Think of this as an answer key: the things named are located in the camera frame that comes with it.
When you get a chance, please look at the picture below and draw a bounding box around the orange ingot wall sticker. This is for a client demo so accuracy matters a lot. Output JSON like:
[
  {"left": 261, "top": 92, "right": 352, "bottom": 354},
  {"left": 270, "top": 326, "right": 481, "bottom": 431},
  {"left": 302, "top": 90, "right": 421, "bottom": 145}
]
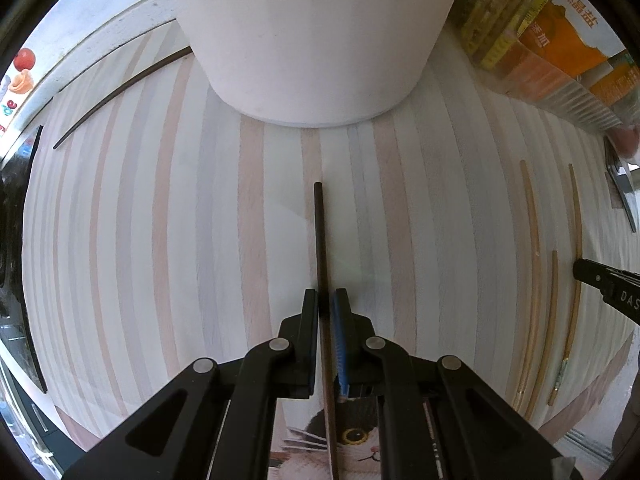
[{"left": 7, "top": 72, "right": 36, "bottom": 95}]

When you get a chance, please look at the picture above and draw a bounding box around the striped cat print tablecloth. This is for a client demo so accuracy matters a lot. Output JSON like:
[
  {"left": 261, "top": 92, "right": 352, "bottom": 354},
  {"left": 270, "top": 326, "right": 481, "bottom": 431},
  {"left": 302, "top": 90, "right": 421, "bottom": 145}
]
[{"left": 20, "top": 0, "right": 640, "bottom": 480}]

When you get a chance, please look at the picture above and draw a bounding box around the cream cylindrical chopstick holder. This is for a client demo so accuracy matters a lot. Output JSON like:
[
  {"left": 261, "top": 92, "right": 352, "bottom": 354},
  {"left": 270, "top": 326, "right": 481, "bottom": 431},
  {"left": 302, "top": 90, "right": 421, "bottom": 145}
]
[{"left": 152, "top": 0, "right": 473, "bottom": 128}]

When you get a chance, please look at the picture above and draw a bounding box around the yellow box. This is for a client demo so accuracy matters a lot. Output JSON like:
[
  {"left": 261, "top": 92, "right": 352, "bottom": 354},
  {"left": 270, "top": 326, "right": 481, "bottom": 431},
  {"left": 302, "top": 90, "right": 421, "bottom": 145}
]
[{"left": 450, "top": 0, "right": 538, "bottom": 71}]

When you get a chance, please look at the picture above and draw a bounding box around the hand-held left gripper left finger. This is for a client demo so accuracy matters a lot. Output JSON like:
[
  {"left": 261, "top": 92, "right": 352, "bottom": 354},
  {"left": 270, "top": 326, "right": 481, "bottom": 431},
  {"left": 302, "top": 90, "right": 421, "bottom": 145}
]
[{"left": 62, "top": 289, "right": 320, "bottom": 480}]

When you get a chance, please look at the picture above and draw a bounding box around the orange packet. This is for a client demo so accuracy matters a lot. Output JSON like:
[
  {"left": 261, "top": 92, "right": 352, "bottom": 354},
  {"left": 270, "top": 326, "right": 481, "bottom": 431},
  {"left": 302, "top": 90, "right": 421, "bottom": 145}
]
[{"left": 515, "top": 0, "right": 631, "bottom": 106}]

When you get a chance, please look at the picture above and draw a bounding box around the plain bamboo chopstick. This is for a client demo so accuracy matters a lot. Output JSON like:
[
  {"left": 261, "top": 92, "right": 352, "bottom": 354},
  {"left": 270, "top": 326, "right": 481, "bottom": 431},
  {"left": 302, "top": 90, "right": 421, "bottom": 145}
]
[{"left": 515, "top": 160, "right": 543, "bottom": 401}]

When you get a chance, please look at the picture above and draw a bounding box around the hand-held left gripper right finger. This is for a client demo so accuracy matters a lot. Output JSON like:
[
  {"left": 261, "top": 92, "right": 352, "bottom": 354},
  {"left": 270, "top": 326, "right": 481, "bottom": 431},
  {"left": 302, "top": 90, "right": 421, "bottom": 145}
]
[{"left": 333, "top": 288, "right": 568, "bottom": 480}]

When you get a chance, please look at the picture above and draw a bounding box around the bamboo chopstick with patterned end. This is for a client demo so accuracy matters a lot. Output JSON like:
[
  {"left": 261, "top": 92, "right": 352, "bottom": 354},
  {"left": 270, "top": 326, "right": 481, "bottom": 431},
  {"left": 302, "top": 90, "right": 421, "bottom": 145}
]
[
  {"left": 520, "top": 250, "right": 560, "bottom": 416},
  {"left": 547, "top": 163, "right": 585, "bottom": 407}
]

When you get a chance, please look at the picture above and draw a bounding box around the dark wooden chopstick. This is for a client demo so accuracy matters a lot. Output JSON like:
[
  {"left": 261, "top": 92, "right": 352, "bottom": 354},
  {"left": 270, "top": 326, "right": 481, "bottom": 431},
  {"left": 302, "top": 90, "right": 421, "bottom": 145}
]
[
  {"left": 52, "top": 45, "right": 193, "bottom": 150},
  {"left": 312, "top": 182, "right": 343, "bottom": 480}
]

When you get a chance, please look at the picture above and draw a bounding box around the red apple wall sticker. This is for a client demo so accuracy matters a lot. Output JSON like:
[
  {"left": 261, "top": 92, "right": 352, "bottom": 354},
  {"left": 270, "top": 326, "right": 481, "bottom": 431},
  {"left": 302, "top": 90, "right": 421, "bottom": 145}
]
[{"left": 12, "top": 47, "right": 38, "bottom": 72}]

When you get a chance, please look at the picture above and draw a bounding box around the black gas stove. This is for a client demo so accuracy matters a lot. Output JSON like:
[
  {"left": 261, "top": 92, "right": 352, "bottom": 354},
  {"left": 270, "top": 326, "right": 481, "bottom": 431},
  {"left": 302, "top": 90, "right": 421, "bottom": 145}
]
[{"left": 0, "top": 125, "right": 48, "bottom": 393}]

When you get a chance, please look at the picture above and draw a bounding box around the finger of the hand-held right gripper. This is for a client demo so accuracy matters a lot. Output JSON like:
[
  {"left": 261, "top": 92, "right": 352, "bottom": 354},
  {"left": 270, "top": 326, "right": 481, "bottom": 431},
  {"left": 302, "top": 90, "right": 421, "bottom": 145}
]
[{"left": 572, "top": 258, "right": 640, "bottom": 291}]

